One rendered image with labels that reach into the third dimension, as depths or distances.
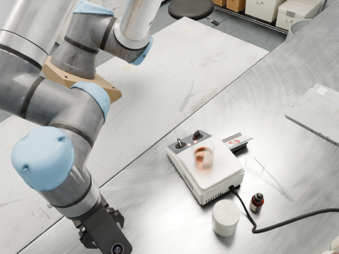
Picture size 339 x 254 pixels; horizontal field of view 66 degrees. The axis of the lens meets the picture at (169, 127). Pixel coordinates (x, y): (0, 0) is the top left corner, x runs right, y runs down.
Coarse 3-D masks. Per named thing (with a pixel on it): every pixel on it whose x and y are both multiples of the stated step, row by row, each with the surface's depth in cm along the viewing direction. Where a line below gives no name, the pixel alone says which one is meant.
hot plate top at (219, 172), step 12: (216, 144) 68; (180, 156) 66; (192, 156) 66; (216, 156) 65; (228, 156) 65; (192, 168) 64; (216, 168) 63; (228, 168) 63; (240, 168) 62; (204, 180) 61; (216, 180) 61
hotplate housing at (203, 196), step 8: (168, 152) 73; (176, 160) 69; (184, 168) 66; (184, 176) 68; (232, 176) 63; (240, 176) 64; (192, 184) 64; (216, 184) 62; (224, 184) 63; (232, 184) 66; (192, 192) 68; (200, 192) 62; (208, 192) 62; (216, 192) 64; (224, 192) 66; (232, 192) 65; (200, 200) 64; (208, 200) 65
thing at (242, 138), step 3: (237, 138) 78; (240, 138) 77; (243, 138) 76; (246, 138) 75; (249, 138) 74; (231, 141) 77; (234, 141) 76; (237, 141) 75; (240, 141) 74; (225, 144) 76; (228, 144) 76; (231, 144) 75; (234, 144) 74; (228, 147) 73
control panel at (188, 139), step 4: (200, 132) 77; (204, 132) 76; (188, 136) 77; (192, 136) 76; (204, 136) 74; (208, 136) 73; (184, 140) 76; (188, 140) 75; (192, 140) 74; (172, 144) 76; (172, 148) 74; (180, 148) 72; (184, 148) 71; (176, 152) 70
